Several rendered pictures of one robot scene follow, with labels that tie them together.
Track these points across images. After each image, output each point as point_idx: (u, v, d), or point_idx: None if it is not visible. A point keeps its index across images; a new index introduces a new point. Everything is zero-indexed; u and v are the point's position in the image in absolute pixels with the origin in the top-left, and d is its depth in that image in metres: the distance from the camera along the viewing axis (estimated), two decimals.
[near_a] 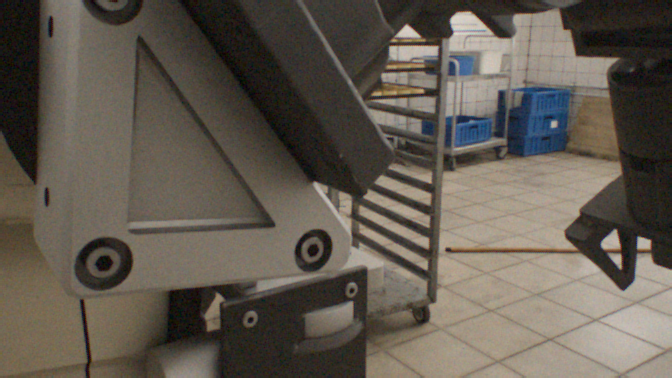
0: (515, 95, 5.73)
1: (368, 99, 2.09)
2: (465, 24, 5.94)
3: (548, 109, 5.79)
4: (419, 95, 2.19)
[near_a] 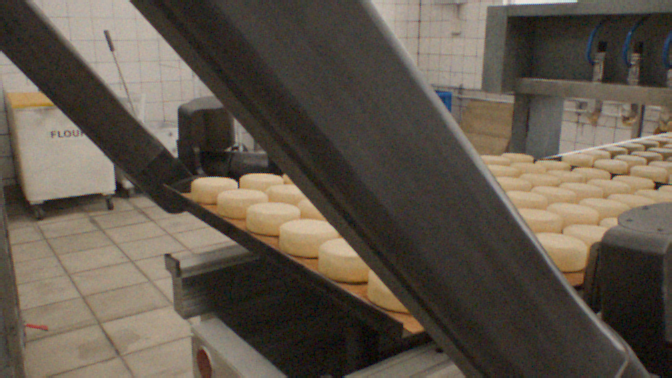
0: None
1: None
2: None
3: None
4: None
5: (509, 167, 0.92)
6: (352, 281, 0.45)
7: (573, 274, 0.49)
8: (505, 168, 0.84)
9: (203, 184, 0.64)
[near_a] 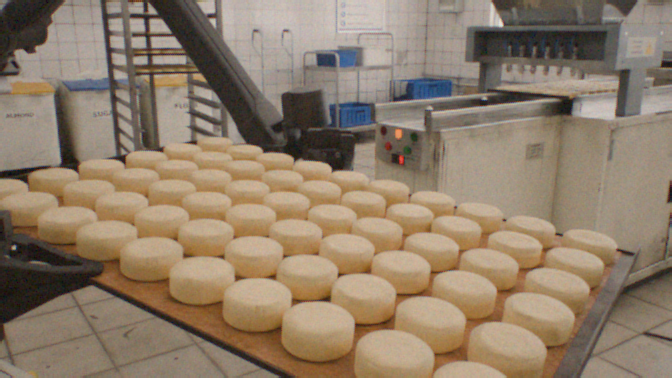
0: (401, 85, 6.63)
1: (160, 74, 2.98)
2: (361, 23, 6.84)
3: (430, 97, 6.69)
4: None
5: (545, 244, 0.62)
6: (30, 190, 0.66)
7: (74, 256, 0.52)
8: (459, 226, 0.61)
9: (202, 139, 0.87)
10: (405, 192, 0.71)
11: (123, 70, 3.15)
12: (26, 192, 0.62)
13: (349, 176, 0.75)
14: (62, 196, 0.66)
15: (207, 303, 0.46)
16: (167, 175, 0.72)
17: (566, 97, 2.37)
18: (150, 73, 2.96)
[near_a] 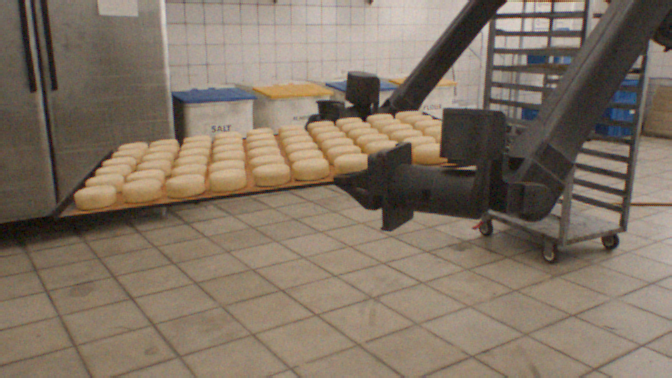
0: None
1: None
2: None
3: (628, 97, 6.60)
4: (630, 72, 2.99)
5: None
6: None
7: None
8: (185, 167, 0.87)
9: None
10: (253, 171, 0.82)
11: (538, 71, 3.06)
12: (400, 118, 1.13)
13: (308, 162, 0.83)
14: None
15: None
16: None
17: None
18: None
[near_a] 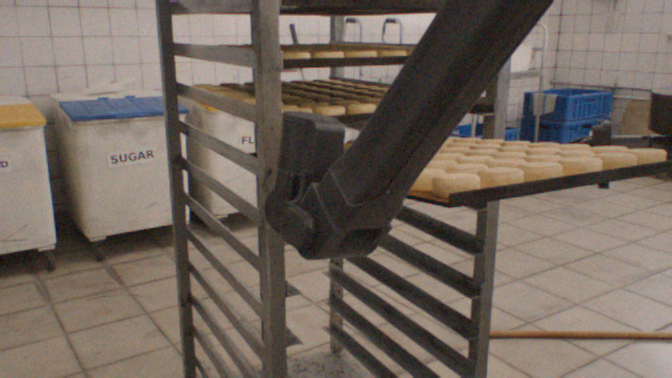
0: (546, 99, 4.63)
1: (348, 121, 0.98)
2: None
3: (586, 116, 4.69)
4: None
5: None
6: None
7: None
8: None
9: (473, 177, 0.63)
10: None
11: (221, 104, 1.15)
12: None
13: None
14: None
15: None
16: None
17: None
18: None
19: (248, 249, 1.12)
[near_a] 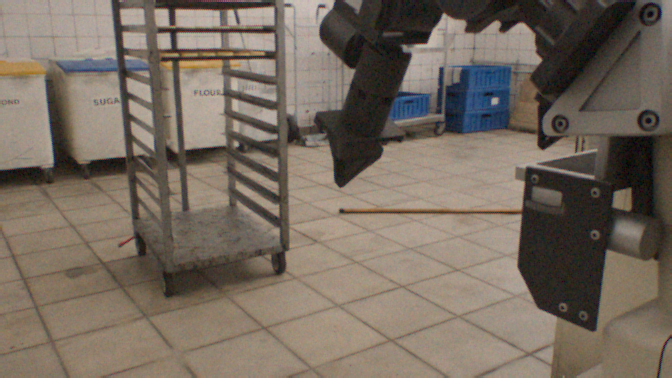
0: (453, 72, 5.67)
1: (193, 31, 2.03)
2: None
3: (487, 86, 5.73)
4: (254, 31, 2.13)
5: None
6: None
7: None
8: None
9: (174, 53, 2.03)
10: None
11: (138, 29, 2.19)
12: None
13: None
14: None
15: None
16: None
17: None
18: (179, 30, 2.01)
19: (151, 104, 2.16)
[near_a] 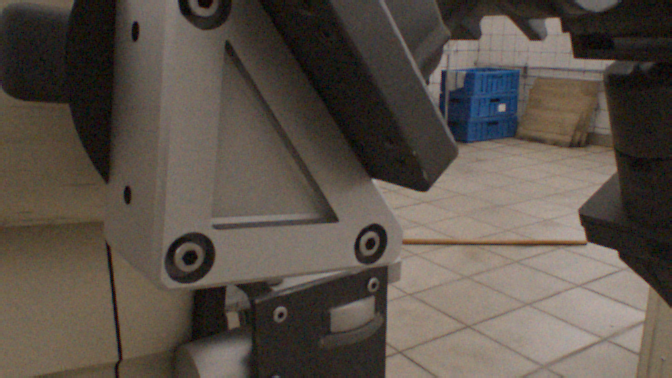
0: (457, 76, 5.20)
1: None
2: None
3: (494, 91, 5.26)
4: None
5: None
6: None
7: None
8: None
9: None
10: None
11: None
12: None
13: None
14: None
15: None
16: None
17: None
18: None
19: None
